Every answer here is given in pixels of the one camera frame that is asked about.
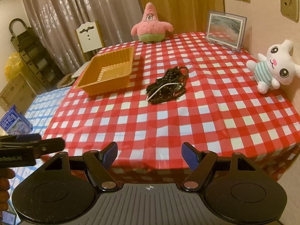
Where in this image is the dark wooden bead necklace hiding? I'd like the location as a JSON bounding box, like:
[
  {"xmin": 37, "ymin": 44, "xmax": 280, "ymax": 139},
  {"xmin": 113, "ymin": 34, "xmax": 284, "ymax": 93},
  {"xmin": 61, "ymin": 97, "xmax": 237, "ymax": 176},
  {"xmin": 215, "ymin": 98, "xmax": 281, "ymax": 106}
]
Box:
[{"xmin": 145, "ymin": 65, "xmax": 190, "ymax": 105}]

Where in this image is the pink pearl bead string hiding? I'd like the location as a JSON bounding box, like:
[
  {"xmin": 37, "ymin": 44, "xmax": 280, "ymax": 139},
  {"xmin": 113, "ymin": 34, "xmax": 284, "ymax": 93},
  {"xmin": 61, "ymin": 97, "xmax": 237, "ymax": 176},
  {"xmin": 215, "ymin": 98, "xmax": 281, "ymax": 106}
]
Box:
[{"xmin": 146, "ymin": 82, "xmax": 180, "ymax": 101}]

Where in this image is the orange plastic tray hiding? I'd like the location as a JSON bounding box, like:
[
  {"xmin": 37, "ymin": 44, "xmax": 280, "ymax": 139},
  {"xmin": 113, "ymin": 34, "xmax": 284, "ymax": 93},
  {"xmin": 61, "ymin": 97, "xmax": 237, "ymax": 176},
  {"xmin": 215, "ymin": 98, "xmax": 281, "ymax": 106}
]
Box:
[{"xmin": 75, "ymin": 47, "xmax": 134, "ymax": 95}]

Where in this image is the person's left hand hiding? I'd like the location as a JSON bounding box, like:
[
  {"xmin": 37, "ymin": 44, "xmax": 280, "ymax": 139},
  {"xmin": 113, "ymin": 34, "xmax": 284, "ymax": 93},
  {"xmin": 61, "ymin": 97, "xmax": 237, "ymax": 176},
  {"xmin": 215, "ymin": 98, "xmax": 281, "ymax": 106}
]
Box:
[{"xmin": 0, "ymin": 168, "xmax": 15, "ymax": 213}]

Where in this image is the blue carton box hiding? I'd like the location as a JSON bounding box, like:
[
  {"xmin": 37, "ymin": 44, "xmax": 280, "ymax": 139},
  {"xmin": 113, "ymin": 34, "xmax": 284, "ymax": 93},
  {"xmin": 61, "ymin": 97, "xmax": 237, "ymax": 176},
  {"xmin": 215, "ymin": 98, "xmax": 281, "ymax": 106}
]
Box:
[{"xmin": 1, "ymin": 105, "xmax": 33, "ymax": 135}]

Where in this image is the blue white checkered cloth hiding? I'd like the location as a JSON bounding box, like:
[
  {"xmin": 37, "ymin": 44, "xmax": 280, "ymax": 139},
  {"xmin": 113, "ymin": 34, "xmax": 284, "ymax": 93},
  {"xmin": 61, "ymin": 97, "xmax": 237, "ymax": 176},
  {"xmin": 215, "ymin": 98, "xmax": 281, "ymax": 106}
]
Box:
[{"xmin": 9, "ymin": 87, "xmax": 71, "ymax": 194}]

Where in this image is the cardboard box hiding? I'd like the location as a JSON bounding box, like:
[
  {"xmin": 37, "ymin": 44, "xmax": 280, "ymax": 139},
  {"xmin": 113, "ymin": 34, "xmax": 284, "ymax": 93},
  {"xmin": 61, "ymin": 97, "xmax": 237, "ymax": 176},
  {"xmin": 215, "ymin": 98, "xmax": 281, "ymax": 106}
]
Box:
[{"xmin": 1, "ymin": 73, "xmax": 37, "ymax": 114}]

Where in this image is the red white checkered tablecloth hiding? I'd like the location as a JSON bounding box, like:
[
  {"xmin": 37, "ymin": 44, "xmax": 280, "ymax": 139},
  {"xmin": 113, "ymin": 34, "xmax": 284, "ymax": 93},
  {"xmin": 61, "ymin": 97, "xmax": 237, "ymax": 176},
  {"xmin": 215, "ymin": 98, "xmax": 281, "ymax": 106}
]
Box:
[{"xmin": 40, "ymin": 31, "xmax": 300, "ymax": 183}]

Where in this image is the black folding ladder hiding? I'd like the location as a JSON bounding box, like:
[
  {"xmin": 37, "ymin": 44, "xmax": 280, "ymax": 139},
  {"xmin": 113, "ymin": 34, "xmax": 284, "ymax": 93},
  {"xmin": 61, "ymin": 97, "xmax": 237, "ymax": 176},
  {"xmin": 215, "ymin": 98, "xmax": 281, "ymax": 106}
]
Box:
[{"xmin": 9, "ymin": 18, "xmax": 65, "ymax": 91}]

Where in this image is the yellow plastic bag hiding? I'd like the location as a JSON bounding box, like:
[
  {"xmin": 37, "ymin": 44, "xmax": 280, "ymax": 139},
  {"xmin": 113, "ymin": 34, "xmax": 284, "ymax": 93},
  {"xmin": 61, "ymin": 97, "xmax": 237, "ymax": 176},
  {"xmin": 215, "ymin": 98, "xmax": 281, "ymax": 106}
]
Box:
[{"xmin": 4, "ymin": 52, "xmax": 23, "ymax": 82}]

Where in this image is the beige foot basin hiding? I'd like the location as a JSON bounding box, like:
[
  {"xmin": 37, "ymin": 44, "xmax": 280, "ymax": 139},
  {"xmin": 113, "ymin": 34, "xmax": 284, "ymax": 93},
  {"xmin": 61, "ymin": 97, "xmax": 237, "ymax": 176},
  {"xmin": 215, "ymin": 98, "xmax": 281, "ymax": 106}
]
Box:
[{"xmin": 56, "ymin": 73, "xmax": 75, "ymax": 89}]

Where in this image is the white wooden chair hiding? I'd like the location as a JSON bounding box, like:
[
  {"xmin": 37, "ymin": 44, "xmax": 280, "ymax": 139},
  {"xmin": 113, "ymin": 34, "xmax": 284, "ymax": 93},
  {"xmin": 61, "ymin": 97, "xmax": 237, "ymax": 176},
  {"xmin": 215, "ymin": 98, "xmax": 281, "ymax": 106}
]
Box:
[{"xmin": 72, "ymin": 21, "xmax": 105, "ymax": 79}]

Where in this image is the grey patterned curtain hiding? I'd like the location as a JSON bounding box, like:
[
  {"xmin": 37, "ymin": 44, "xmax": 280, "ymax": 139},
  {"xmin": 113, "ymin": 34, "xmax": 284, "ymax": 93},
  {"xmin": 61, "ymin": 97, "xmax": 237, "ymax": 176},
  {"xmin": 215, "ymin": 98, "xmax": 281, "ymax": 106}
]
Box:
[{"xmin": 23, "ymin": 0, "xmax": 142, "ymax": 74}]

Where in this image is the framed sand picture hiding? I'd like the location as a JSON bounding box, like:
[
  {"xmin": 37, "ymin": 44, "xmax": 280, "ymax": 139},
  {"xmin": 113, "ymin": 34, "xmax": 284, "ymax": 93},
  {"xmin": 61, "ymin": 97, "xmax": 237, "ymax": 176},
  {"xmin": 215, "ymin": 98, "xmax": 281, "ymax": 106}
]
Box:
[{"xmin": 204, "ymin": 10, "xmax": 247, "ymax": 52}]

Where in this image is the pink starfish plush toy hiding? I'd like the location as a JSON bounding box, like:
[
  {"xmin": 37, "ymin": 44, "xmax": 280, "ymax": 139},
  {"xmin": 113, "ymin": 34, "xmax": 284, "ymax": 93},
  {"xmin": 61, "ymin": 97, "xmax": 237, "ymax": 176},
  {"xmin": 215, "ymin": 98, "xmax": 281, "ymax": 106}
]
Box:
[{"xmin": 131, "ymin": 2, "xmax": 174, "ymax": 43}]

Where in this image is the wooden door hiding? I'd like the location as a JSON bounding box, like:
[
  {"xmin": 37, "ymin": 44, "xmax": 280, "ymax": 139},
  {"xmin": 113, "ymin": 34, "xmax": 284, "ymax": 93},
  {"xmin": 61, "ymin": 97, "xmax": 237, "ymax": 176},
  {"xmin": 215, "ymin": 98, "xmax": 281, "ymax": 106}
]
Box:
[{"xmin": 141, "ymin": 0, "xmax": 225, "ymax": 34}]

